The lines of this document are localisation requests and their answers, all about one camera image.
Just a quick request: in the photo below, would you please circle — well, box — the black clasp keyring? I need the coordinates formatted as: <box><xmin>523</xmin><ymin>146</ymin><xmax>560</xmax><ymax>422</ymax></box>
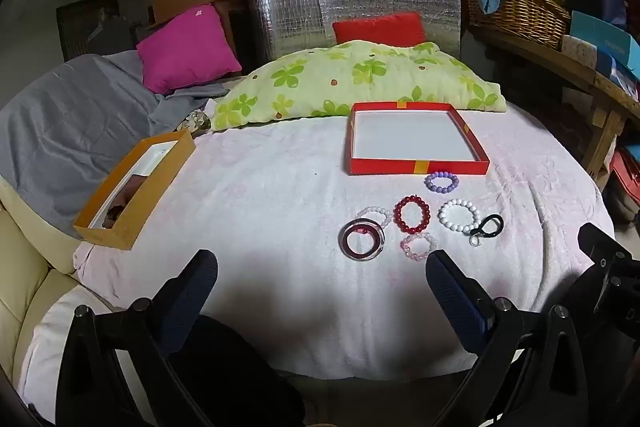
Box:
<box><xmin>469</xmin><ymin>214</ymin><xmax>505</xmax><ymax>248</ymax></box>

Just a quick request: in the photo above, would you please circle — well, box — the red shallow box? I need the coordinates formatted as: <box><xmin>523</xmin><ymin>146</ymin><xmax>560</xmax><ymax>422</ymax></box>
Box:
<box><xmin>344</xmin><ymin>102</ymin><xmax>492</xmax><ymax>176</ymax></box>

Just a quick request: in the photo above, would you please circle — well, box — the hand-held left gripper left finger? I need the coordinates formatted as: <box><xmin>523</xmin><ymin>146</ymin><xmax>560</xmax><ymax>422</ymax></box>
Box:
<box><xmin>55</xmin><ymin>249</ymin><xmax>221</xmax><ymax>427</ymax></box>

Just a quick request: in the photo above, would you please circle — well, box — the wicker basket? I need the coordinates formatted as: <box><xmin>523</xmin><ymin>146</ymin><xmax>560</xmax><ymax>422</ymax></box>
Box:
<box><xmin>462</xmin><ymin>0</ymin><xmax>572</xmax><ymax>52</ymax></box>

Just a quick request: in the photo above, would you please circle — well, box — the blue box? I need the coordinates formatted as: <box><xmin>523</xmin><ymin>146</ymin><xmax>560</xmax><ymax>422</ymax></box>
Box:
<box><xmin>597</xmin><ymin>52</ymin><xmax>640</xmax><ymax>102</ymax></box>

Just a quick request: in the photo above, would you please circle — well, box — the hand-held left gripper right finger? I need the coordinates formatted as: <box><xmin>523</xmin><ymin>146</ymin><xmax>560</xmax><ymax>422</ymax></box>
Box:
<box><xmin>427</xmin><ymin>249</ymin><xmax>591</xmax><ymax>427</ymax></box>

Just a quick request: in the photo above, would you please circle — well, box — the wooden shelf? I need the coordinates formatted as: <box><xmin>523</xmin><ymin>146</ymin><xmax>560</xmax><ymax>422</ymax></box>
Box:
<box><xmin>467</xmin><ymin>24</ymin><xmax>640</xmax><ymax>180</ymax></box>

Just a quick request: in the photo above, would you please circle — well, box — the grey blanket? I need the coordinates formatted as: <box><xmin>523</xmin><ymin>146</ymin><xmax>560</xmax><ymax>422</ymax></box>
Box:
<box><xmin>0</xmin><ymin>51</ymin><xmax>236</xmax><ymax>240</ymax></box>

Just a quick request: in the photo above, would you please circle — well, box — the purple bead bracelet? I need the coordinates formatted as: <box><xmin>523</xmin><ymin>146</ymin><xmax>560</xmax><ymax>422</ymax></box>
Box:
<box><xmin>424</xmin><ymin>171</ymin><xmax>459</xmax><ymax>194</ymax></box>

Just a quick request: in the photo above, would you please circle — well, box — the cream leather sofa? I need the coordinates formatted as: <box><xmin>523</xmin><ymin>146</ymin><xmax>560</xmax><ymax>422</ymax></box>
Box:
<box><xmin>0</xmin><ymin>177</ymin><xmax>81</xmax><ymax>388</ymax></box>

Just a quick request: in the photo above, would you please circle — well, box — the magenta pillow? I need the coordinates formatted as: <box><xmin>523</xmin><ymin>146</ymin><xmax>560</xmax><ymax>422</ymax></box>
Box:
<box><xmin>136</xmin><ymin>4</ymin><xmax>243</xmax><ymax>95</ymax></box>

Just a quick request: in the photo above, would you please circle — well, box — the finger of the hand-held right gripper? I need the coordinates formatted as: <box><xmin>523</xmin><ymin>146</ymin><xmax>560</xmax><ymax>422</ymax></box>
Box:
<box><xmin>592</xmin><ymin>257</ymin><xmax>640</xmax><ymax>333</ymax></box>
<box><xmin>577</xmin><ymin>222</ymin><xmax>640</xmax><ymax>270</ymax></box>

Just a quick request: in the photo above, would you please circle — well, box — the orange cardboard box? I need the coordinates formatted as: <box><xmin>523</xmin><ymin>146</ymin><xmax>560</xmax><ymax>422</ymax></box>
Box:
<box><xmin>73</xmin><ymin>129</ymin><xmax>197</xmax><ymax>251</ymax></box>

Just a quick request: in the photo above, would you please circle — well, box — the red bead bracelet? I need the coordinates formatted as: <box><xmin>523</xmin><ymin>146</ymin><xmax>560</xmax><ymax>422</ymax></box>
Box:
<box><xmin>393</xmin><ymin>195</ymin><xmax>431</xmax><ymax>235</ymax></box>

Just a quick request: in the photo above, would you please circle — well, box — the white bead bracelet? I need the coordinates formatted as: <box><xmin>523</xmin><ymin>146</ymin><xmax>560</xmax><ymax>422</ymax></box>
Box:
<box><xmin>438</xmin><ymin>199</ymin><xmax>480</xmax><ymax>235</ymax></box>

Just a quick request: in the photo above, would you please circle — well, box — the clear bead bracelet pink tassel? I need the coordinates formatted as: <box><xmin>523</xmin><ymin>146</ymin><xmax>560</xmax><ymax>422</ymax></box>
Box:
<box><xmin>356</xmin><ymin>206</ymin><xmax>392</xmax><ymax>234</ymax></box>

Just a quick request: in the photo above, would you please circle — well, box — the small patterned cloth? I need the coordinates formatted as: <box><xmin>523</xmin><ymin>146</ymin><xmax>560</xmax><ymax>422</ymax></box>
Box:
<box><xmin>180</xmin><ymin>112</ymin><xmax>213</xmax><ymax>138</ymax></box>

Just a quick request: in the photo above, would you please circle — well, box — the pale pink blanket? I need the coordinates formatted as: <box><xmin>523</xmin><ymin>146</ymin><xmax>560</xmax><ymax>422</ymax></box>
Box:
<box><xmin>20</xmin><ymin>104</ymin><xmax>617</xmax><ymax>423</ymax></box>

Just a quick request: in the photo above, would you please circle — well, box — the red bag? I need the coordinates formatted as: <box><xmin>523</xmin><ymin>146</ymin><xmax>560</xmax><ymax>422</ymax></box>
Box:
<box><xmin>610</xmin><ymin>147</ymin><xmax>640</xmax><ymax>212</ymax></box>

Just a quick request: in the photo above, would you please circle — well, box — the silver bangle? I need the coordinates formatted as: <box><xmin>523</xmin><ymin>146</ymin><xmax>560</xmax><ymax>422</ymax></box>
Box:
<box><xmin>338</xmin><ymin>218</ymin><xmax>387</xmax><ymax>263</ymax></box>

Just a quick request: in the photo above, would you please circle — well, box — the green floral pillow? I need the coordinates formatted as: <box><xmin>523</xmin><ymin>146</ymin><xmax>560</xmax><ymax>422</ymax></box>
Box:
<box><xmin>210</xmin><ymin>40</ymin><xmax>507</xmax><ymax>131</ymax></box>

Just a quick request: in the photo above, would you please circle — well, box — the dark cabinet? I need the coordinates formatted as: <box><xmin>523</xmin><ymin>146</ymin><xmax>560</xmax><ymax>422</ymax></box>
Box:
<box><xmin>56</xmin><ymin>0</ymin><xmax>151</xmax><ymax>62</ymax></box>

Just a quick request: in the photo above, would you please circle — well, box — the white box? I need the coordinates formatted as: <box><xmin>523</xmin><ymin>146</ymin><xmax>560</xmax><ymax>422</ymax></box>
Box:
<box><xmin>561</xmin><ymin>34</ymin><xmax>599</xmax><ymax>70</ymax></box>

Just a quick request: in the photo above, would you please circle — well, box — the red pillow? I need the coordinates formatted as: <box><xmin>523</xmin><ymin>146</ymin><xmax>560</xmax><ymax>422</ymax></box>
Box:
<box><xmin>332</xmin><ymin>12</ymin><xmax>427</xmax><ymax>46</ymax></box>

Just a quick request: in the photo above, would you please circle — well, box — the teal box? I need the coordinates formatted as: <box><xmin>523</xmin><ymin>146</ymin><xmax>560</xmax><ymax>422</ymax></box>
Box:
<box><xmin>570</xmin><ymin>11</ymin><xmax>633</xmax><ymax>65</ymax></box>

